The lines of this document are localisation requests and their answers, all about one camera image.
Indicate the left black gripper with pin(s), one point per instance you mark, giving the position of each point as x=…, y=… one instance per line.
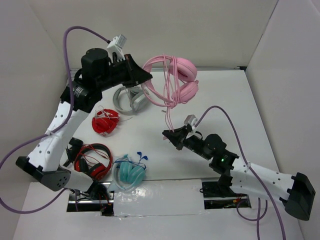
x=138, y=74

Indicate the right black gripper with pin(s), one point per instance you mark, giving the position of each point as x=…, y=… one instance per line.
x=177, y=136

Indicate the pink headphones with cable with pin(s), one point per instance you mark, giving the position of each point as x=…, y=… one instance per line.
x=180, y=84

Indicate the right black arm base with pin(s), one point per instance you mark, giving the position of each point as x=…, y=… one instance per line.
x=215, y=197

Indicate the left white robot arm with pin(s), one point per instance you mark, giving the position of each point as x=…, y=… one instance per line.
x=43, y=163

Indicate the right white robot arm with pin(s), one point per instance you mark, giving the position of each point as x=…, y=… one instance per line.
x=294, y=192

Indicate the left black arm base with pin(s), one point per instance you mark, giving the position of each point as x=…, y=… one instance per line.
x=99, y=201

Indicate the grey white headphones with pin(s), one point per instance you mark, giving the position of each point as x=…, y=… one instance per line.
x=136, y=97

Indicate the red folded headphones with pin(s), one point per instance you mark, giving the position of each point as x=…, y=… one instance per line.
x=105, y=121

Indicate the teal white headphones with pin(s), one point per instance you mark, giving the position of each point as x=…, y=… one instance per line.
x=126, y=174

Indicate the red black headphones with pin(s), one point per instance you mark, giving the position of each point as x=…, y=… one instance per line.
x=90, y=165

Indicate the blue earbuds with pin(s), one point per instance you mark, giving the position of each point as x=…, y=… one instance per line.
x=141, y=156

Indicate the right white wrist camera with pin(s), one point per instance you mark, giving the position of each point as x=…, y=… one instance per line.
x=190, y=123

